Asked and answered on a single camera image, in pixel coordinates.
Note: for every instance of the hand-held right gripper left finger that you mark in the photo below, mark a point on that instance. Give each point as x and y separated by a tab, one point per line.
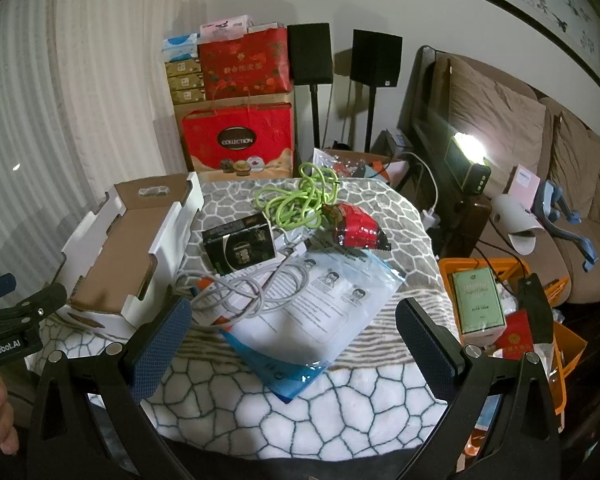
162	340

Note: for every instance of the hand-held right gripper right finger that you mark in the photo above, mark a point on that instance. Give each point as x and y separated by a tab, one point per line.
425	340

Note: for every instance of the white cardboard box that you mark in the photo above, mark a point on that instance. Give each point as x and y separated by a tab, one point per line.
130	240

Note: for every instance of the black tissue pack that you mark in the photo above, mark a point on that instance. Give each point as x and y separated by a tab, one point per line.
240	245

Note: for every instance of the red sealant packet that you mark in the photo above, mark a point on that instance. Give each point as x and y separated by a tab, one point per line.
355	230

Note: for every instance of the green tea box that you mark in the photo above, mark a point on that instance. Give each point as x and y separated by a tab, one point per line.
480	302

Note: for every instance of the clear zip bag of masks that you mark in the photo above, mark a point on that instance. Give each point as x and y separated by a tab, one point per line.
320	310

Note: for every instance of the white power adapter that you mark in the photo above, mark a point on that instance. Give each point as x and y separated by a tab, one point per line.
432	216

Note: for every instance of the orange plastic basket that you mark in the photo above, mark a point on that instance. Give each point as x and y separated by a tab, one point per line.
570	347

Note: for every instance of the white slipper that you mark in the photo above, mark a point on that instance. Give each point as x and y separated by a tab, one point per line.
512	220

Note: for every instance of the black portable lamp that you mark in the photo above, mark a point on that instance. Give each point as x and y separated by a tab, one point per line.
467	172

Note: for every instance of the blue plastic hanger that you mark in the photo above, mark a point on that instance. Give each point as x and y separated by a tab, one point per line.
562	225

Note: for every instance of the pink box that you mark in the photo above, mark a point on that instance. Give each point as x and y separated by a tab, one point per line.
522	187

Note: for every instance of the white pleated curtain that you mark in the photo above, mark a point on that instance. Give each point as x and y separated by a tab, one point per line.
80	110

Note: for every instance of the open cardboard box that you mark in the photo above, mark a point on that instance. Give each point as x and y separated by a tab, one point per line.
345	160

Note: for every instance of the red Collection paper bag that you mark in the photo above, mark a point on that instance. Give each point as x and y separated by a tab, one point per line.
240	135

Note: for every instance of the brown sofa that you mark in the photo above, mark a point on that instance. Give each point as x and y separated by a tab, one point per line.
580	170

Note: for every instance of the gold box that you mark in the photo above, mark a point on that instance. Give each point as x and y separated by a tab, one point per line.
184	68
186	83
189	97

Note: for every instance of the black speaker on stand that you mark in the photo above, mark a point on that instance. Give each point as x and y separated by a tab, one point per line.
310	55
376	60

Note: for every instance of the red patterned gift bag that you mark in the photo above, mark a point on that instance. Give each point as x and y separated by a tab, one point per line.
245	67

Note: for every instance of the blue white tissue pack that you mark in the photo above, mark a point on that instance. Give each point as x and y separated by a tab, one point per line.
180	47

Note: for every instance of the pink package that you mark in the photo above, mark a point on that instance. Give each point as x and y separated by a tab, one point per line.
225	27

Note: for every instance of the framed painting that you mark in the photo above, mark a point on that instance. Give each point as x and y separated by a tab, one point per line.
520	0

